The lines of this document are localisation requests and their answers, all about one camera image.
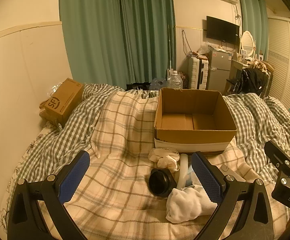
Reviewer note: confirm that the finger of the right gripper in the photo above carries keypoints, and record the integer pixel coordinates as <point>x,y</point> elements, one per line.
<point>277,156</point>

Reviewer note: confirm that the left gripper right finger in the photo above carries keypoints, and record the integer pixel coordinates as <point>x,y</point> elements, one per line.
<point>254,220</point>

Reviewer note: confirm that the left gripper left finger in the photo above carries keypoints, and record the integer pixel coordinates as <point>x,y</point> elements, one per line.
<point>25,217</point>

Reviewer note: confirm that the white cloth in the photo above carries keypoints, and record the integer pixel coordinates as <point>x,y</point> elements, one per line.
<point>188,204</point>

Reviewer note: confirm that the white translucent tube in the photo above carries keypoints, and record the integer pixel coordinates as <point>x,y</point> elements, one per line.
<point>183,171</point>

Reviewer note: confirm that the black round lens cap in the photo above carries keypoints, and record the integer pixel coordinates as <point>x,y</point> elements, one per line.
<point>161,182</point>

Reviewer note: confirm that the green checkered duvet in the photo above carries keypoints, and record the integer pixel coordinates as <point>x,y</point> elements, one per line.
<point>116,128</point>

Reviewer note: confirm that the black clothes on chair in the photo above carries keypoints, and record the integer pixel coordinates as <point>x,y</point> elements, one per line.
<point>250,80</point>

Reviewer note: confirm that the white louvered wardrobe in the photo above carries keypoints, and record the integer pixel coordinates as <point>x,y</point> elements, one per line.
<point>279,58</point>

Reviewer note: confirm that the open cardboard box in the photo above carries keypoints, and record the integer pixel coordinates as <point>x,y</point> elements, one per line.
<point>192,120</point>

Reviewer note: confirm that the oval white mirror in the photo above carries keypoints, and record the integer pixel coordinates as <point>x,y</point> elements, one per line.
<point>247,44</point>

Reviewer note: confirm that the cream crumpled cloth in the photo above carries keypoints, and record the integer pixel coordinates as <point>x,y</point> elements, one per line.
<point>165,158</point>

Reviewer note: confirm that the silver mini fridge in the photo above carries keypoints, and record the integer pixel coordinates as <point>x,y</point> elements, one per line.
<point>218,70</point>

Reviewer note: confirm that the brown SF shipping box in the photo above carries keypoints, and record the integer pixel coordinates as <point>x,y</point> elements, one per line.
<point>58,108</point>

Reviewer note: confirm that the white suitcase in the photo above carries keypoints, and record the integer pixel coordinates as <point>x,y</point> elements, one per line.
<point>198,72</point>

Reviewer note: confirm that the small green curtain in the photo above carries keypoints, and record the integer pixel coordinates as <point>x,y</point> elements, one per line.
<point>255,20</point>

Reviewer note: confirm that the large clear water bottle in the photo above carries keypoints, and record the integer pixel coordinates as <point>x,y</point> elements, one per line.
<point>174,80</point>

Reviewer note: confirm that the large green curtain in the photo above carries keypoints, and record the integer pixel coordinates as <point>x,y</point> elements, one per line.
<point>119,42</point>

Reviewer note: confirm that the black wall television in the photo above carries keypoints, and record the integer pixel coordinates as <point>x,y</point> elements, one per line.
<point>221,30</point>

